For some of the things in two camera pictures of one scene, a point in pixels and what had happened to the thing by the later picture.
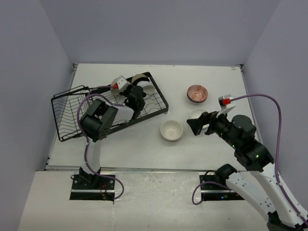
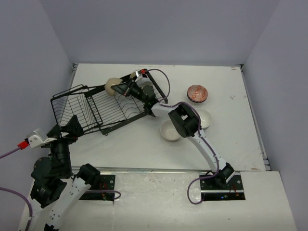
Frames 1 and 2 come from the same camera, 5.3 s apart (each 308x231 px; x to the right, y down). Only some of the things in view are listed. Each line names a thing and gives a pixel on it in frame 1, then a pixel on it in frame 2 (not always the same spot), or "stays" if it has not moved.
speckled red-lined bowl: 197,93 stays
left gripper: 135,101 to 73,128
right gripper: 196,124 to 122,88
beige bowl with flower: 171,130 stays
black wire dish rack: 143,99 stays
